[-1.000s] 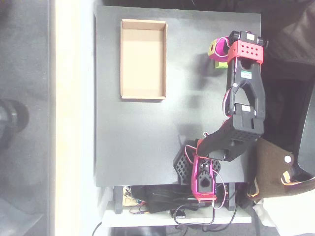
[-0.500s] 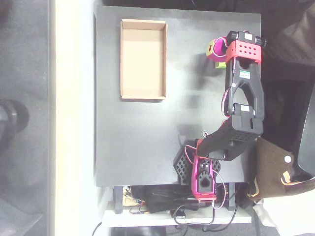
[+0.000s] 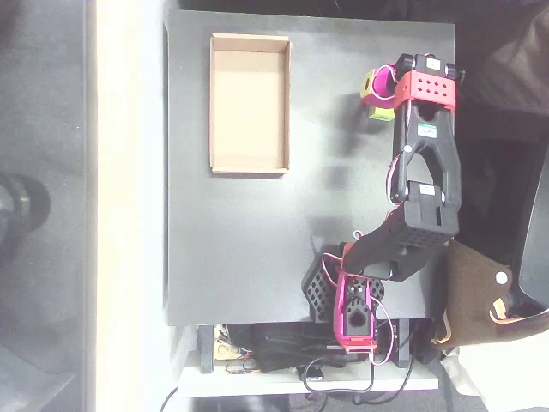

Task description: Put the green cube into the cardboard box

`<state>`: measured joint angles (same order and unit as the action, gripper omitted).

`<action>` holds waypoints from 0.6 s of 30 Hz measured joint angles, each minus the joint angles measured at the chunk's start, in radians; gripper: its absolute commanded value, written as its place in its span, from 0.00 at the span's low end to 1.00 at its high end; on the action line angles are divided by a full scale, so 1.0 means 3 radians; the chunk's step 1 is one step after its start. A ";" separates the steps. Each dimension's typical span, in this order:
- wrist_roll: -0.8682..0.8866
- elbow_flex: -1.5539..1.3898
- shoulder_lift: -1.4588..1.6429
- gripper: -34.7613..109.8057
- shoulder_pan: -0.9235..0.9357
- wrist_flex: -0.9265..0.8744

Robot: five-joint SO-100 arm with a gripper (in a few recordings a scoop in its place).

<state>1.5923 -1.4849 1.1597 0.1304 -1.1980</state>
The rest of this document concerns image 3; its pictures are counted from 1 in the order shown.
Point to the green cube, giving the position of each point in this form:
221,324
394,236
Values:
381,114

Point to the brown cloth garment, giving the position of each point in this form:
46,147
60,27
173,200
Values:
506,64

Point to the magenta gripper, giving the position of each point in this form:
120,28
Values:
383,88

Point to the white fabric sheet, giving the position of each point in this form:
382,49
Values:
497,373

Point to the white shelf board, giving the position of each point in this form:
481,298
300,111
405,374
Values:
240,382

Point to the brown felt bag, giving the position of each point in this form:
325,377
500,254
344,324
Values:
467,292

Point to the black table clamp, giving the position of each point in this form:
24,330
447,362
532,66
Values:
403,343
206,349

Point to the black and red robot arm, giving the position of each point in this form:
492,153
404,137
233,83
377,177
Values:
429,141

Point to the cardboard box tray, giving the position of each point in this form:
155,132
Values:
249,103

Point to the black board mat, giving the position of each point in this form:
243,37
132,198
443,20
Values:
240,240

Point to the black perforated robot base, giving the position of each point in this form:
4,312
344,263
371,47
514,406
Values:
317,292

